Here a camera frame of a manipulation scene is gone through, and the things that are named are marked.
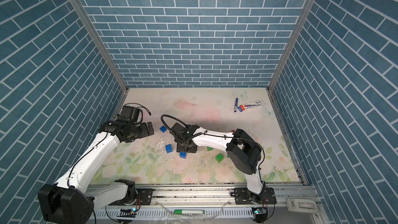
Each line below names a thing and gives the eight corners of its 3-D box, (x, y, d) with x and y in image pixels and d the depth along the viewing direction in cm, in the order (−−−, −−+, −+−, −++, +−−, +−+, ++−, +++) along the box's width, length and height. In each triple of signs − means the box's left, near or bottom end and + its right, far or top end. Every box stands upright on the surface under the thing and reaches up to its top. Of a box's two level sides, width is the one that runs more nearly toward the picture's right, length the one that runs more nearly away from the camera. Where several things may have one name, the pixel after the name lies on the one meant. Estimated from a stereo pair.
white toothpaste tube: (240, 112, 110) (240, 110, 108) (237, 107, 113) (237, 105, 111) (264, 105, 114) (265, 103, 113) (261, 101, 117) (262, 99, 115)
